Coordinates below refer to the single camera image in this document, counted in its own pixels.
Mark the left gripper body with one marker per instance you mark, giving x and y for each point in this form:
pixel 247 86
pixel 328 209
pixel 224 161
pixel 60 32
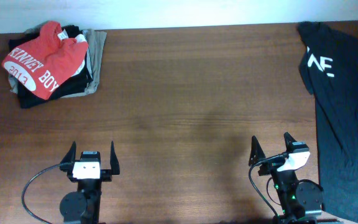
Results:
pixel 105 175

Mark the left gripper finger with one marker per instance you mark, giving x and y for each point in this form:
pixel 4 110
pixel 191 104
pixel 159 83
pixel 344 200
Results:
pixel 114 163
pixel 70 155

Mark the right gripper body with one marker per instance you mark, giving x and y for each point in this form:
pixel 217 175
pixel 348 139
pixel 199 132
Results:
pixel 270 165

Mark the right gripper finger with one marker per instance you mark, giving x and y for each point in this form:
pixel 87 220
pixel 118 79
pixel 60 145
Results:
pixel 256 152
pixel 289 140

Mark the dark green t-shirt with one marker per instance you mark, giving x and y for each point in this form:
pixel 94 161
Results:
pixel 329 69

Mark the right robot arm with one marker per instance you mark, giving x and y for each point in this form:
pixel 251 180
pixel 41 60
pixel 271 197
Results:
pixel 300 199

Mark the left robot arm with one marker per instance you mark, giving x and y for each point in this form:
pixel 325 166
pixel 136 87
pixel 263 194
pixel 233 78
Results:
pixel 82 206

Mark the red printed t-shirt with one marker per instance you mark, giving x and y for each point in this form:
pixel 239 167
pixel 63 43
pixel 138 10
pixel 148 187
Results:
pixel 44 63

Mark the khaki folded garment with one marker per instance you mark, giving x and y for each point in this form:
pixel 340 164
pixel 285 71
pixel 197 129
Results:
pixel 96 40

